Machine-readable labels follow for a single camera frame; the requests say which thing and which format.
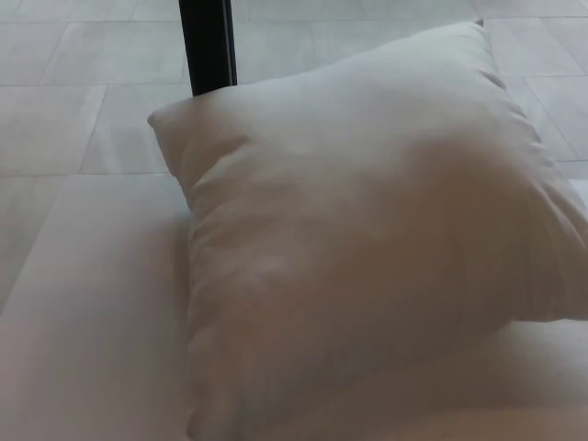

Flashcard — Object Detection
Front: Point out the black metal post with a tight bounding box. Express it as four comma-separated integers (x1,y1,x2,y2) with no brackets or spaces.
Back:
179,0,239,98

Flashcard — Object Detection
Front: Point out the white square pillow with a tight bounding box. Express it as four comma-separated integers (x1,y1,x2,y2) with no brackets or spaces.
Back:
146,18,588,441

